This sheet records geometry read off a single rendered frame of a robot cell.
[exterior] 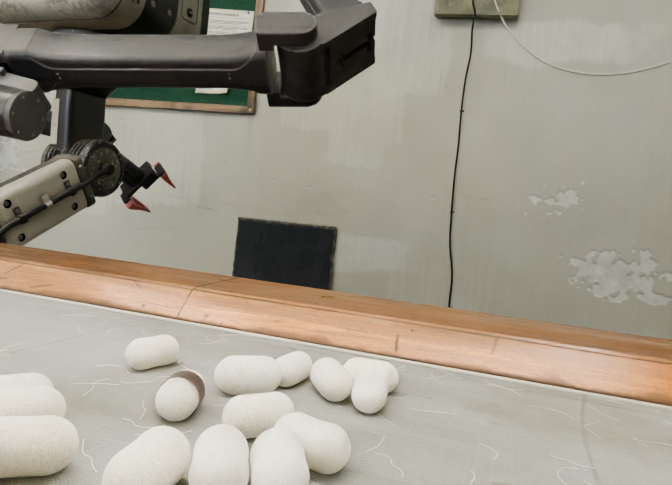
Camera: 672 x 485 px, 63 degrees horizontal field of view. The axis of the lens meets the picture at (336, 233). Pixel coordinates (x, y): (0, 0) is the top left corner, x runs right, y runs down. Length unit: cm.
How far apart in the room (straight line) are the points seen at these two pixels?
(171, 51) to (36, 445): 54
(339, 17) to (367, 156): 168
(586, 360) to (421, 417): 15
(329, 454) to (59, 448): 10
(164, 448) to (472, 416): 18
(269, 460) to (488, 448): 12
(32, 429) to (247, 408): 8
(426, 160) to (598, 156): 65
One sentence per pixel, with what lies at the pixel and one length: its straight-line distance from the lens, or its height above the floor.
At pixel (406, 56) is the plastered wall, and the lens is 240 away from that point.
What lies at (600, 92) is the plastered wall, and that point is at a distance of 241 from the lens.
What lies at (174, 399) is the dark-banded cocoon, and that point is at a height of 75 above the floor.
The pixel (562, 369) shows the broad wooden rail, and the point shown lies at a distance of 42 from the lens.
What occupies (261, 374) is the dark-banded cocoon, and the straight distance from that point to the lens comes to 31.
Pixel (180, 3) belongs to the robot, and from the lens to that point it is 114.
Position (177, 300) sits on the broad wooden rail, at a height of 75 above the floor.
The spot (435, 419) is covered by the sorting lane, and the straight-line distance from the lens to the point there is 31.
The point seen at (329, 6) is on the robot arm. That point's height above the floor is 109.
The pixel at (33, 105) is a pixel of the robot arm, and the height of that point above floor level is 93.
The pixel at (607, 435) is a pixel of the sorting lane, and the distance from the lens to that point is 34.
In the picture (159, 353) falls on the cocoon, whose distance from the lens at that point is 35.
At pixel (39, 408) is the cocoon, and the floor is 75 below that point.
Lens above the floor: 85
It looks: 3 degrees down
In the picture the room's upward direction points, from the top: 5 degrees clockwise
